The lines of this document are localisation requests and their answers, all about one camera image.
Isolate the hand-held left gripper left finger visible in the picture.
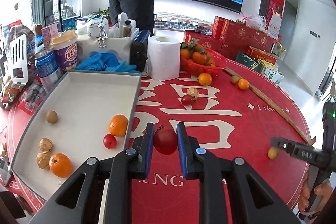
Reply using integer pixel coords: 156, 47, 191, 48
29, 122, 155, 224

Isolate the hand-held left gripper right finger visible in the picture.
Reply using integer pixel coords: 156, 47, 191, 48
176, 122, 302, 224

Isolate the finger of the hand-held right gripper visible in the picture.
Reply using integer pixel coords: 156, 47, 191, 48
271, 136, 320, 162

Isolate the red cherry tomato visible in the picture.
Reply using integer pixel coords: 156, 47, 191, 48
153, 124, 178, 156

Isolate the grey white tray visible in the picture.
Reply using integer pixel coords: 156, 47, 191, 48
10, 71, 142, 201

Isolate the person's right hand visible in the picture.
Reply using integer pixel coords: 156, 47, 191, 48
299, 171, 334, 214

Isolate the brown wrinkled walnut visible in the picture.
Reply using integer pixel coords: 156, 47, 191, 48
39, 138, 54, 153
36, 152, 51, 169
186, 87, 199, 101

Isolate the long wooden stick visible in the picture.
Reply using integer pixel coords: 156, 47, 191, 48
224, 68, 317, 146

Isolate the white green carton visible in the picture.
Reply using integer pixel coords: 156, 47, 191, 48
262, 67, 285, 85

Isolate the red plastic basket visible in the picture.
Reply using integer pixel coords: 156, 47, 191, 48
180, 47, 228, 77

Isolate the yellow green carton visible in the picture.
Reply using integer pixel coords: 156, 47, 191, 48
259, 59, 279, 73

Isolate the yellow cardboard box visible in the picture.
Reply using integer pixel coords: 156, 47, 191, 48
272, 40, 286, 58

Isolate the white toilet paper roll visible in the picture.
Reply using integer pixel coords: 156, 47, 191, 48
147, 36, 181, 81

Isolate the pile of leafy tangerines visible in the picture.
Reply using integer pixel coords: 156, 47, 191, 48
180, 39, 217, 67

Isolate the blue cloth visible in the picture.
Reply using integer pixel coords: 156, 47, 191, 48
75, 52, 141, 74

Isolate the black box device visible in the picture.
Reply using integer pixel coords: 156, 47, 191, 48
130, 30, 151, 73

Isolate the white box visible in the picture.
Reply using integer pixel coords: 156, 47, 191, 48
76, 34, 133, 64

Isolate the dark bottle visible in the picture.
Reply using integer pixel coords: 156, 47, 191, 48
122, 20, 132, 38

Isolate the purple cup with yellow lid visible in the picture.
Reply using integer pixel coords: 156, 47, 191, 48
50, 30, 79, 75

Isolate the silver rabbit figurine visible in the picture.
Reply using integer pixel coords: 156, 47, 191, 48
96, 17, 109, 48

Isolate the clear plastic bag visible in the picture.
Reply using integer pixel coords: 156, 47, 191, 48
241, 12, 266, 30

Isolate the narrow red gift box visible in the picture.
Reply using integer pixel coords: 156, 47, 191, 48
212, 16, 223, 39

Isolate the blue drink can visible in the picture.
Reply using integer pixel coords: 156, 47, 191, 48
35, 49, 63, 94

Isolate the checkered cloth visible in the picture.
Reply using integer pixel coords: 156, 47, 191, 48
154, 12, 214, 35

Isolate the white bottle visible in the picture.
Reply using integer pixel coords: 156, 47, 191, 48
118, 12, 129, 38

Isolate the white lidded jar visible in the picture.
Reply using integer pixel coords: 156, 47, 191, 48
86, 20, 102, 38

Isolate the green potted plant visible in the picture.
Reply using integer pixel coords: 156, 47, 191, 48
92, 7, 111, 24

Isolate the pile of snack packets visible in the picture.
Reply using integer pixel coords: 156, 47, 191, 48
0, 20, 46, 115

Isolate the pink carton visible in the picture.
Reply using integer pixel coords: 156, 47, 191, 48
41, 24, 60, 46

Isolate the white slotted spatula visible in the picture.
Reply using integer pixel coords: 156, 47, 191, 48
9, 34, 29, 84

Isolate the red box with rope handle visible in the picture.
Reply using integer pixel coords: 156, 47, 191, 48
246, 46, 277, 64

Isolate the wall calendar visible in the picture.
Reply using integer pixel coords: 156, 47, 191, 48
265, 13, 282, 39

